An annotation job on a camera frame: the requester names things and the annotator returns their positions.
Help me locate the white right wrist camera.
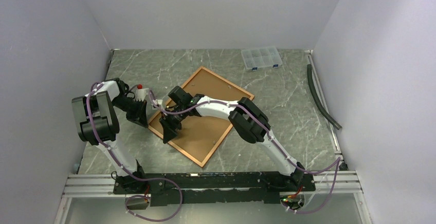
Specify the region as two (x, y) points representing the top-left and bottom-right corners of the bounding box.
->
(150, 99), (167, 111)

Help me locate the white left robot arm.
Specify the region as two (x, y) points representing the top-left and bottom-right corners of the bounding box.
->
(71, 78), (148, 193)

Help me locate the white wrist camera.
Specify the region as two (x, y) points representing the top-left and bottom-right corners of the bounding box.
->
(134, 84), (149, 102)
(150, 99), (167, 111)

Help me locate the clear plastic organizer box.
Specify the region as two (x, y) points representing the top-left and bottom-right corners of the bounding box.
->
(241, 46), (283, 71)

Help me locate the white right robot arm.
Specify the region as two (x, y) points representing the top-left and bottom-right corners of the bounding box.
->
(152, 86), (304, 191)

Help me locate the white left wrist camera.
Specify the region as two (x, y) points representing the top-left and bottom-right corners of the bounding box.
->
(134, 84), (149, 102)

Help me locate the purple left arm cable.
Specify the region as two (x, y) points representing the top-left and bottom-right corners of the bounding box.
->
(85, 82), (184, 223)

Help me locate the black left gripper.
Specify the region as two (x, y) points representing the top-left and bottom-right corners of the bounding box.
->
(112, 95), (149, 128)

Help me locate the orange wooden picture frame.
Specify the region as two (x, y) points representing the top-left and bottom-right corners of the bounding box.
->
(148, 66), (255, 168)

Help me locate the brown frame backing board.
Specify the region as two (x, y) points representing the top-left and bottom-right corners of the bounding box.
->
(152, 69), (251, 164)

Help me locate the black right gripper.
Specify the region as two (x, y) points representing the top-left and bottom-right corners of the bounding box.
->
(159, 105), (188, 145)

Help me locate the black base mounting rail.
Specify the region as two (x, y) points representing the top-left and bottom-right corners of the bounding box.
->
(113, 172), (316, 207)

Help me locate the black corrugated hose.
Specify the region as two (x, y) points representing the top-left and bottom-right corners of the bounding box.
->
(306, 64), (342, 129)

